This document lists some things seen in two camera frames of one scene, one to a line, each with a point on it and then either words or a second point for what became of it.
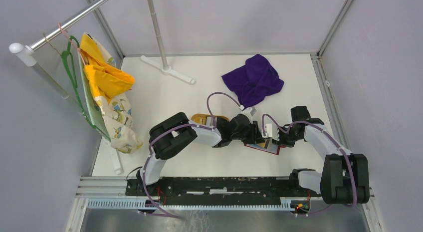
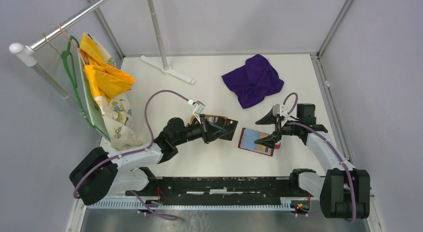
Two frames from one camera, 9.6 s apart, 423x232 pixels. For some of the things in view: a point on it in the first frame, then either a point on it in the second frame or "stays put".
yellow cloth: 107,81 stays put
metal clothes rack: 27,54 stays put
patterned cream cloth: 113,117 stays put
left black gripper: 255,136 -> 207,133
